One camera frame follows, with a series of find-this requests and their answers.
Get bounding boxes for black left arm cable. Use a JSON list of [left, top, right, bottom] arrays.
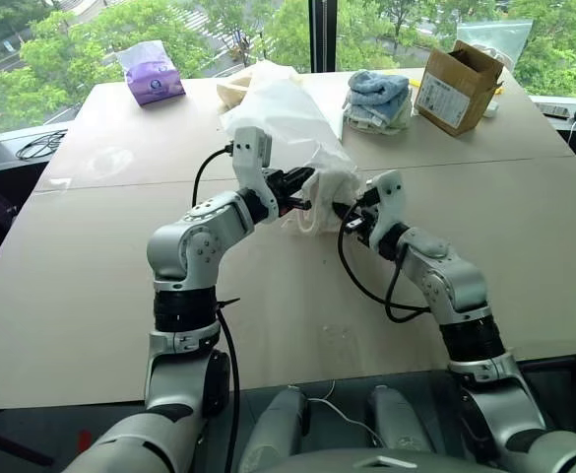
[[191, 143, 242, 473]]

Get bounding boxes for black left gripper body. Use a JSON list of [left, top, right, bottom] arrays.
[[263, 168, 296, 217]]

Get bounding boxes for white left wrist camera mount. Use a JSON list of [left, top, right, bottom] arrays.
[[229, 126, 282, 219]]

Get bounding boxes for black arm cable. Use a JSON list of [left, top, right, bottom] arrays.
[[338, 189, 432, 324], [191, 143, 242, 473]]

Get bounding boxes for pale green folded towel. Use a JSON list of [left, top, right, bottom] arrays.
[[344, 111, 412, 135]]

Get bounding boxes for black phone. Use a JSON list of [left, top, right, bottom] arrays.
[[535, 101, 573, 120]]

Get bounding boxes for beige cloth bag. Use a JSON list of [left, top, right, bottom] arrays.
[[216, 67, 255, 108]]

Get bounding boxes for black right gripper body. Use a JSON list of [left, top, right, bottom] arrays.
[[345, 195, 383, 246]]

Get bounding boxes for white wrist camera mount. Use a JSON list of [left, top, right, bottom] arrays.
[[362, 169, 408, 248], [229, 126, 282, 219]]

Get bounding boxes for clear plastic zip bag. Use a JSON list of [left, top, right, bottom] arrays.
[[456, 19, 535, 68]]

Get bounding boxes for brown cardboard box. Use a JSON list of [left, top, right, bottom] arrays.
[[412, 39, 506, 138]]

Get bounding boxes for grey rounded robot leg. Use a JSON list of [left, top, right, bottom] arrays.
[[240, 385, 309, 467], [367, 383, 437, 453]]

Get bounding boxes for coiled black cable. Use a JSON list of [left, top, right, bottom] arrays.
[[15, 129, 68, 162]]

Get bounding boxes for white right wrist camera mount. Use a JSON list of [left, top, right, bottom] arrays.
[[362, 169, 408, 248]]

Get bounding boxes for thin white cable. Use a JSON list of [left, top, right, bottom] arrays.
[[306, 378, 386, 447]]

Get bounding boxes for dark window frame post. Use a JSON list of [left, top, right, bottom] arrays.
[[308, 0, 339, 74]]

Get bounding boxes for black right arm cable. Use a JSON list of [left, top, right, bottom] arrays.
[[338, 189, 432, 324]]

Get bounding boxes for blue folded towel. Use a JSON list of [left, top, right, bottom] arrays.
[[348, 69, 413, 107]]

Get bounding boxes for white folded towel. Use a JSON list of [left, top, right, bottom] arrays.
[[343, 96, 412, 123]]

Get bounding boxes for purple tissue pack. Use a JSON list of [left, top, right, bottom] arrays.
[[114, 39, 188, 108]]

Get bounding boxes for white drawstring bag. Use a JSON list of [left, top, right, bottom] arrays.
[[220, 62, 363, 238]]

